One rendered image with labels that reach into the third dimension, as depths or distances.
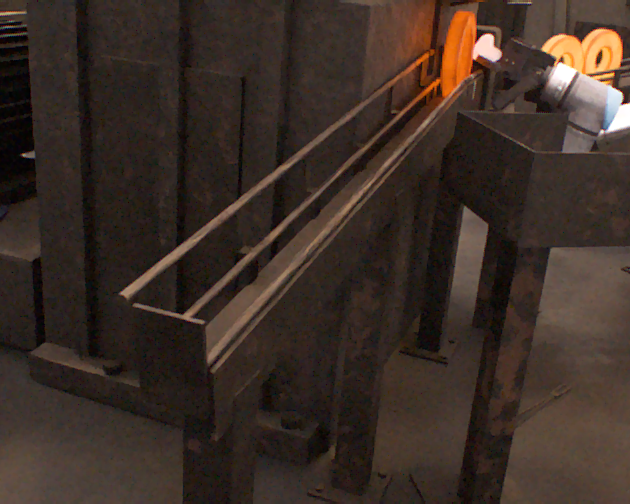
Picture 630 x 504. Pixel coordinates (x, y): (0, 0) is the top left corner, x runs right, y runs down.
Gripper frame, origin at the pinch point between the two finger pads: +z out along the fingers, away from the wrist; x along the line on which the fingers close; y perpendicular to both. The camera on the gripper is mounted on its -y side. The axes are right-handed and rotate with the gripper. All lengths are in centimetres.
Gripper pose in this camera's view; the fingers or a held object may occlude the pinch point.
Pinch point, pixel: (464, 50)
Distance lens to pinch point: 189.3
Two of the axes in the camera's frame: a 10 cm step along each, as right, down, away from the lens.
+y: 3.6, -8.2, -4.5
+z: -8.6, -4.8, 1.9
